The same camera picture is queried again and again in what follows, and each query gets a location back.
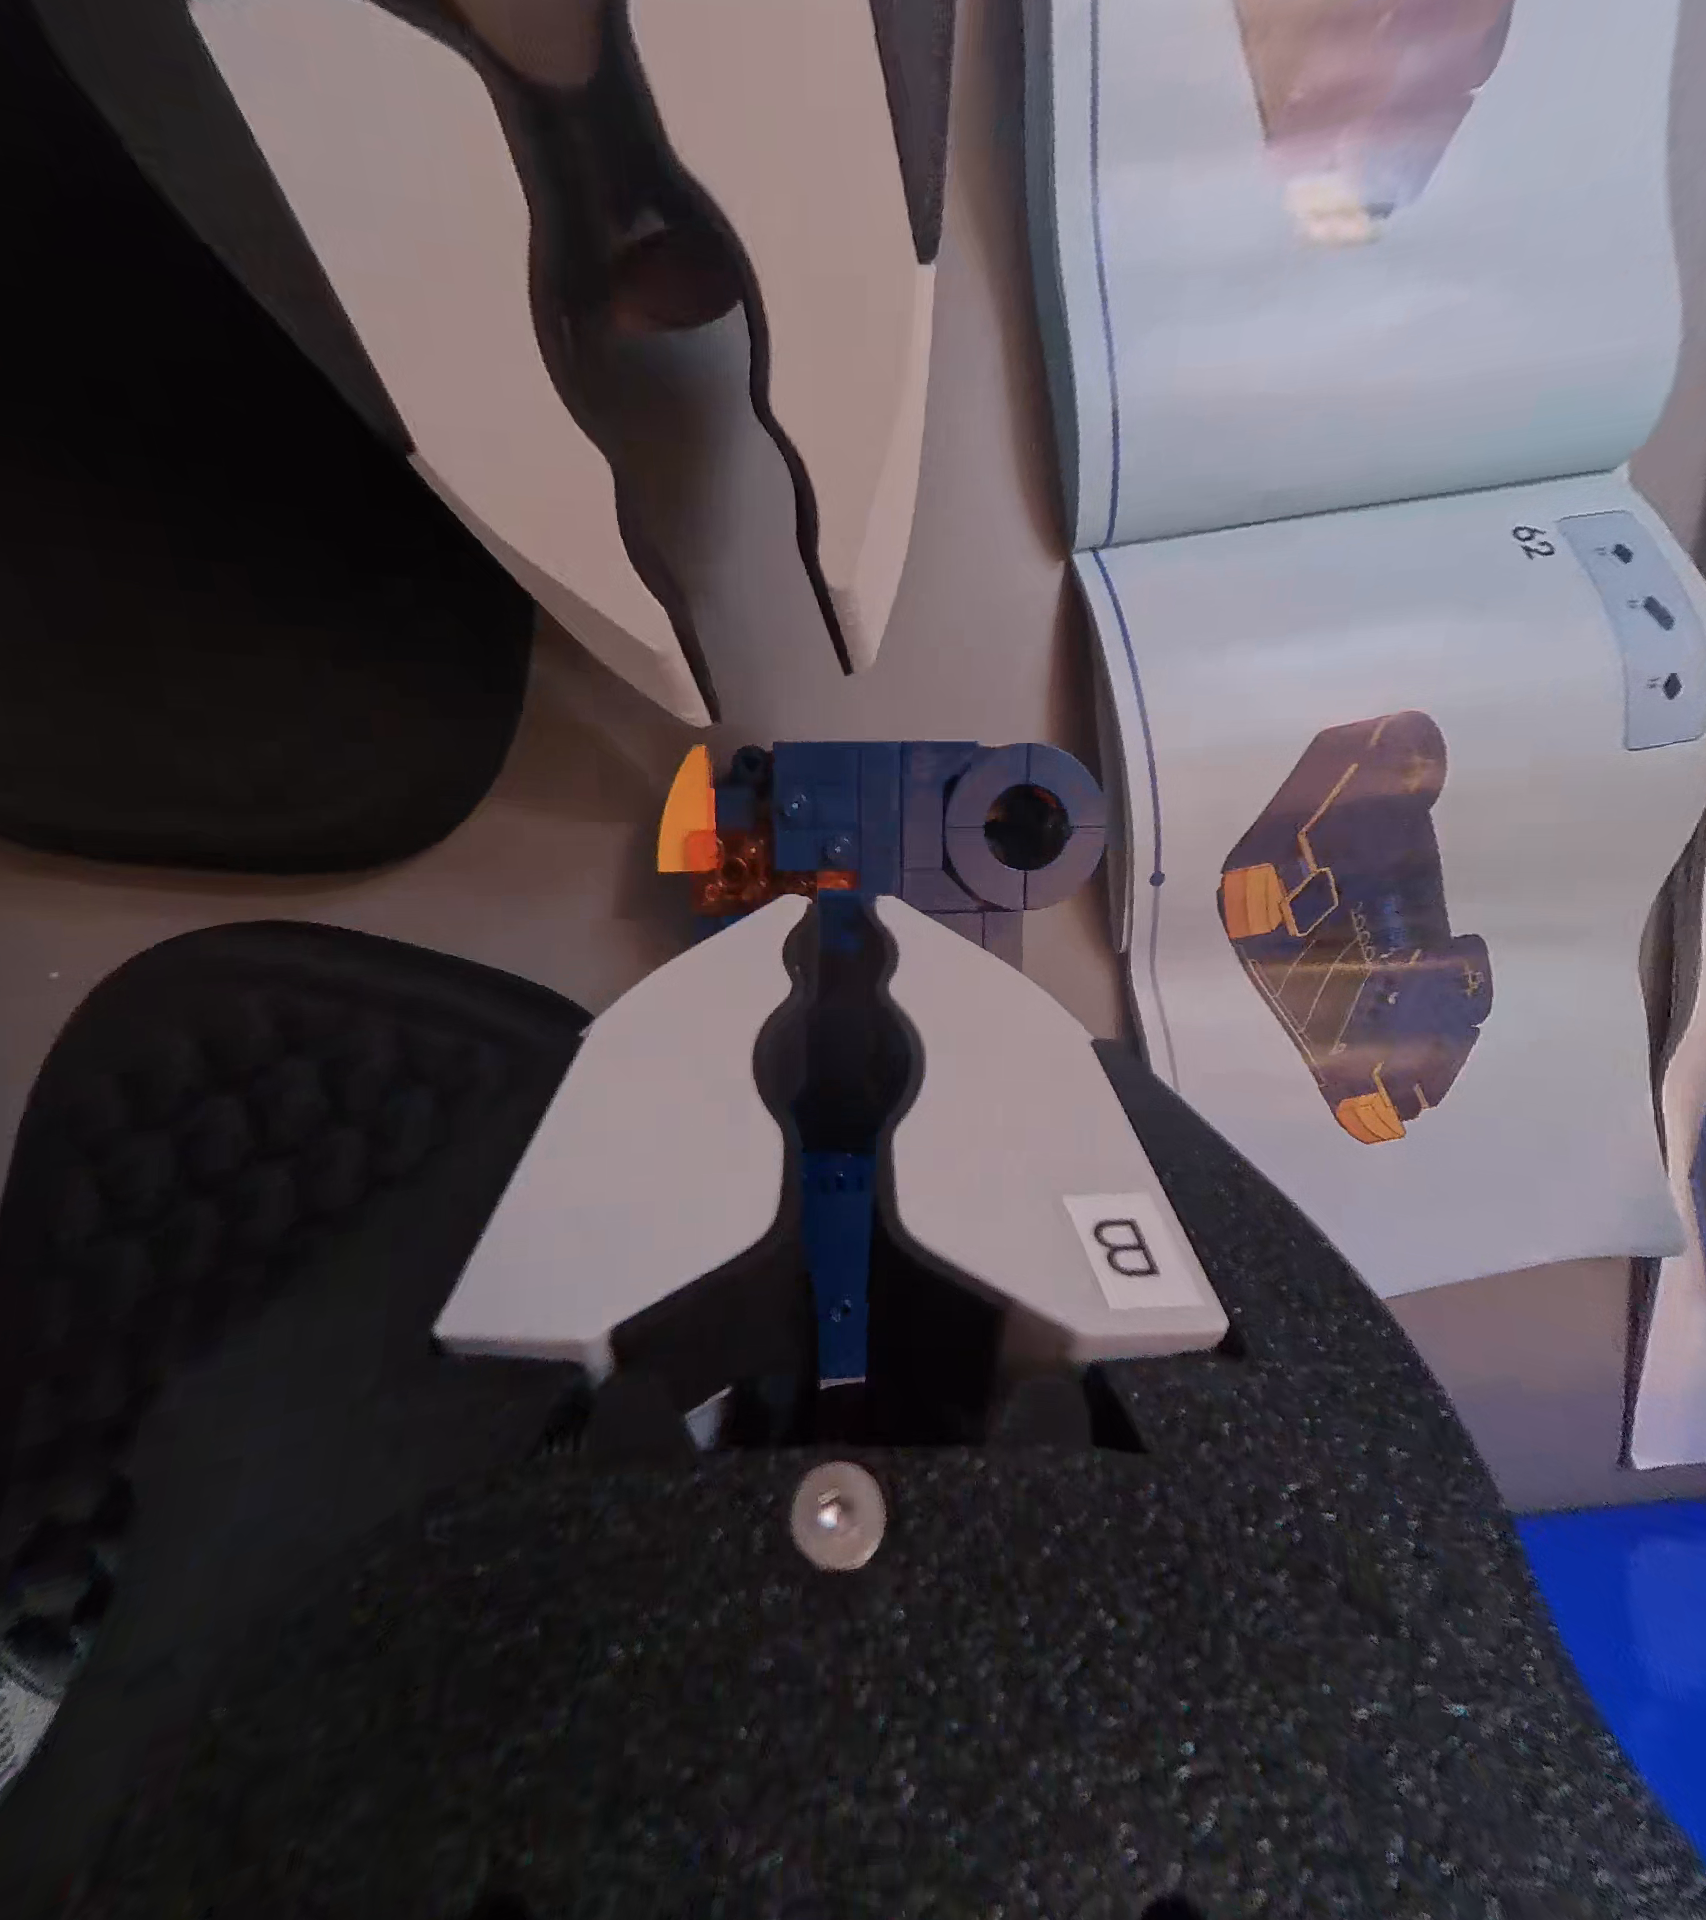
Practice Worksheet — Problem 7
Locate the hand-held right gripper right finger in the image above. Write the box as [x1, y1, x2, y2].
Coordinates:
[863, 896, 1233, 1363]

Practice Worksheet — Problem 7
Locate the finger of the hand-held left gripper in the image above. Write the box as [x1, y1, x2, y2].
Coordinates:
[183, 0, 719, 726]
[633, 0, 934, 677]

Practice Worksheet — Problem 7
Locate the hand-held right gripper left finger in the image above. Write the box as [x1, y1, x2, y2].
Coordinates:
[429, 896, 814, 1379]

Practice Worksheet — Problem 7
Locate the dark blue toy brick console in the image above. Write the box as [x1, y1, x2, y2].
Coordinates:
[654, 737, 1109, 1392]

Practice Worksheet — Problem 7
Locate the blue plastic bin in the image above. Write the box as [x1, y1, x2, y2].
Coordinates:
[1511, 1500, 1706, 1920]

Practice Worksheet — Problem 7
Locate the black quilted pad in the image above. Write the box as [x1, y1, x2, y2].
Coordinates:
[0, 917, 597, 1668]

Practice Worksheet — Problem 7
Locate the black smooth pad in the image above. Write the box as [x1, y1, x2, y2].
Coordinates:
[0, 0, 537, 876]

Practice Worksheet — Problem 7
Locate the open instruction booklet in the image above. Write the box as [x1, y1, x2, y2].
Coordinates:
[1024, 0, 1706, 1303]

